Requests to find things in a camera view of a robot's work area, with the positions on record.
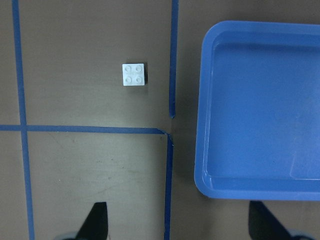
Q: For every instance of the blue plastic tray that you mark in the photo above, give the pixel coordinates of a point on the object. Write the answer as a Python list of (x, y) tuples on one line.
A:
[(258, 120)]

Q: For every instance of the white block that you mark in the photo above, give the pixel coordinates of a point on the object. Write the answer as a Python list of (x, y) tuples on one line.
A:
[(133, 74)]

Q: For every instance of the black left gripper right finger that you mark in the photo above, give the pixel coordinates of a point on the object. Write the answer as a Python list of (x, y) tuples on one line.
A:
[(263, 225)]

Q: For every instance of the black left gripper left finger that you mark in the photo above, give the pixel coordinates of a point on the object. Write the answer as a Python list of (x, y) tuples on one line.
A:
[(95, 226)]

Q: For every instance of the brown paper table cover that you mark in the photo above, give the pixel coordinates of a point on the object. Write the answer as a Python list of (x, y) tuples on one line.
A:
[(72, 135)]

